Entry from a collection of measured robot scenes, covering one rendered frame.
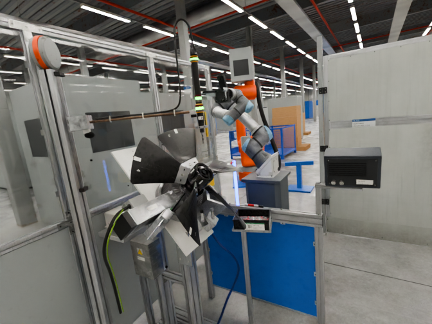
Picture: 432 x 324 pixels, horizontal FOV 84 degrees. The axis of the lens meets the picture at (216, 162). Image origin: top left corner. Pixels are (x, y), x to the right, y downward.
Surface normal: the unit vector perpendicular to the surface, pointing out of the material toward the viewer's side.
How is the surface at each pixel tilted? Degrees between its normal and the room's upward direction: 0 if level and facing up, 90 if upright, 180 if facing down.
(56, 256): 90
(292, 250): 90
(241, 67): 90
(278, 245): 90
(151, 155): 77
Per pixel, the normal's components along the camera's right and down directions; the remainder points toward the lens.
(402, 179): -0.51, 0.21
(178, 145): 0.01, -0.47
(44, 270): 0.86, 0.01
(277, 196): 0.25, 0.15
